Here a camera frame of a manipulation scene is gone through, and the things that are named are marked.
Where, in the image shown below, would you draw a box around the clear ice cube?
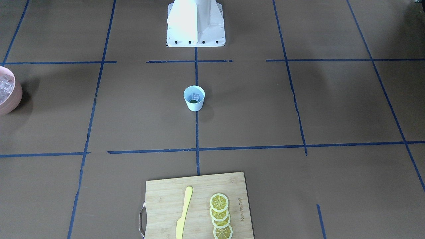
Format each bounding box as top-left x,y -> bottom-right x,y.
191,93 -> 201,103

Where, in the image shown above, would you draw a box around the pink bowl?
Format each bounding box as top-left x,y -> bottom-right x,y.
0,66 -> 23,115

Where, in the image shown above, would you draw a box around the ice cubes in bowl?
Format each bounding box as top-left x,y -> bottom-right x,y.
0,74 -> 15,104

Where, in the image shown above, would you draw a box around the wooden cutting board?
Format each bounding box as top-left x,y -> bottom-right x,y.
139,172 -> 254,239

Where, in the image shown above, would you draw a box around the light blue cup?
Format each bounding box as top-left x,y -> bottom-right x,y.
183,86 -> 205,112

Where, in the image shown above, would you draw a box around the lemon slice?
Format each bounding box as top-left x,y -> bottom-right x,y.
213,225 -> 233,239
211,215 -> 231,229
210,208 -> 229,222
210,193 -> 229,213

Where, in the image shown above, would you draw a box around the white camera stand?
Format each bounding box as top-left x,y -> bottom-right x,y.
166,0 -> 226,47

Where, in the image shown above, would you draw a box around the yellow plastic knife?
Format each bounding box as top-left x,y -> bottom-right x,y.
176,186 -> 193,239

